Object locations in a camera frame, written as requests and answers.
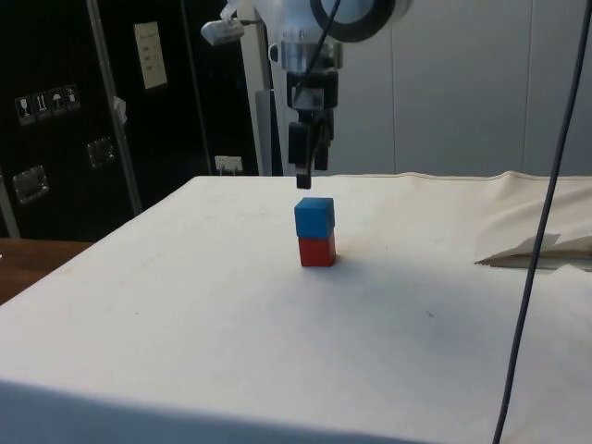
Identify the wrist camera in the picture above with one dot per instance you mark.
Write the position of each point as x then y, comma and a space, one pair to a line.
223, 31

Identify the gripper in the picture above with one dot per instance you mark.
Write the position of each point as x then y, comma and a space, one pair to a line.
330, 88

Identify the black cabinet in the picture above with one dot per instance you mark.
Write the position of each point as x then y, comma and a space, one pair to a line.
55, 152

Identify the blue cube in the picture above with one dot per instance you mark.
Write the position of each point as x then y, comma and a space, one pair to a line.
313, 218

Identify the white wall socket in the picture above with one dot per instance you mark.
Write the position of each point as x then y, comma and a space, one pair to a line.
228, 163

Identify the red cube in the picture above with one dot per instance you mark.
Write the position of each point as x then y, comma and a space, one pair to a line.
317, 252

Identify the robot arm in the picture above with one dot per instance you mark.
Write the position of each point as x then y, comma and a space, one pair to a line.
296, 18

